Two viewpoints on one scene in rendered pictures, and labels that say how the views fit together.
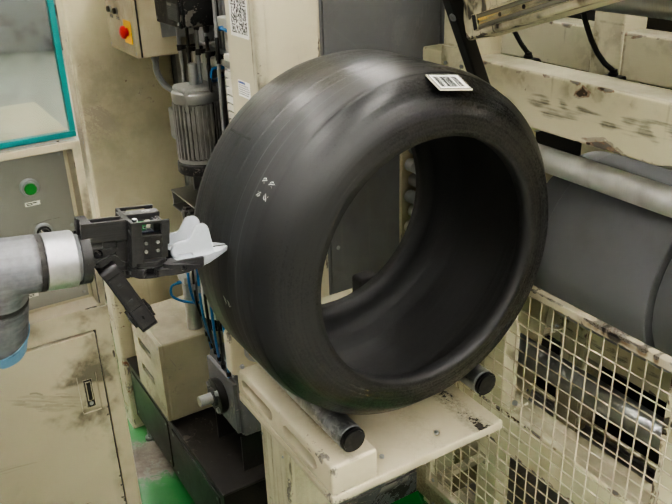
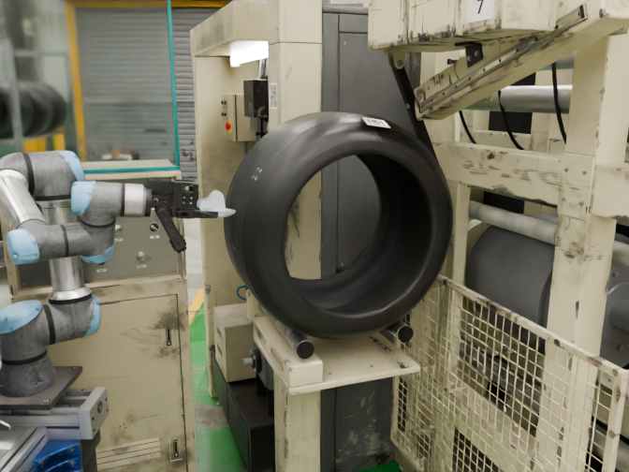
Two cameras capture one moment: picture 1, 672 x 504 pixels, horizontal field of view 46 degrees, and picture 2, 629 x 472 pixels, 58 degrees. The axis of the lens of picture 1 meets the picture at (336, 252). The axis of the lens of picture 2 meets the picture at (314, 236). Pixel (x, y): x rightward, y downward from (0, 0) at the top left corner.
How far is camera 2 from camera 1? 0.43 m
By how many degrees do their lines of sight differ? 15
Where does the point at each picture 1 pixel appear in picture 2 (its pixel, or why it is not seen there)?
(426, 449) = (360, 374)
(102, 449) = (172, 377)
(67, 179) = not seen: hidden behind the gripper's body
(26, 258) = (113, 192)
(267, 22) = (287, 98)
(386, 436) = (337, 364)
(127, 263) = (172, 208)
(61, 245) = (135, 189)
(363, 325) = (336, 297)
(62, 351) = (154, 304)
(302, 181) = (277, 169)
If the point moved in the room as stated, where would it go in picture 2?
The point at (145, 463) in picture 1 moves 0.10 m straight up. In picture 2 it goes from (212, 419) to (212, 400)
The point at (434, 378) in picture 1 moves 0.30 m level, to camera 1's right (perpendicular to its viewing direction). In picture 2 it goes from (364, 317) to (488, 326)
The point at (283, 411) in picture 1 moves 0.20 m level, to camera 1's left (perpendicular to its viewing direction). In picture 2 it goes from (271, 338) to (202, 332)
